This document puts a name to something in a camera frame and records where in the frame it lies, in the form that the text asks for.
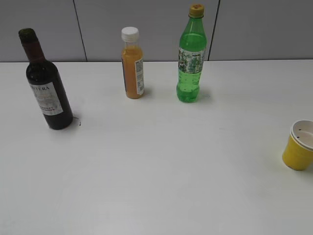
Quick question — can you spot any green soda bottle yellow cap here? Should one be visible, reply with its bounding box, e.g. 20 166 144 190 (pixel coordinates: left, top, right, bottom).
176 3 207 103

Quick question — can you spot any dark red wine bottle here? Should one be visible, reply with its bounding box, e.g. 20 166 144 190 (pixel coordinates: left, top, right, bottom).
19 28 73 130

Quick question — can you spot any orange juice bottle white cap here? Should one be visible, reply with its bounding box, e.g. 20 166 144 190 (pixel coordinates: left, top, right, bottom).
121 26 144 99

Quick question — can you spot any yellow paper cup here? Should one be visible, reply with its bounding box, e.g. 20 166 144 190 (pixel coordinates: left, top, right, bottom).
282 120 313 171

